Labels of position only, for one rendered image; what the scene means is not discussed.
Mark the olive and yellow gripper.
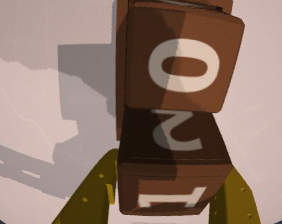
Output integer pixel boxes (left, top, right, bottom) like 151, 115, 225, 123
51, 149, 261, 224

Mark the brown number cube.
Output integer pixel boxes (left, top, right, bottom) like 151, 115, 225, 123
117, 104, 234, 216
125, 0, 245, 113

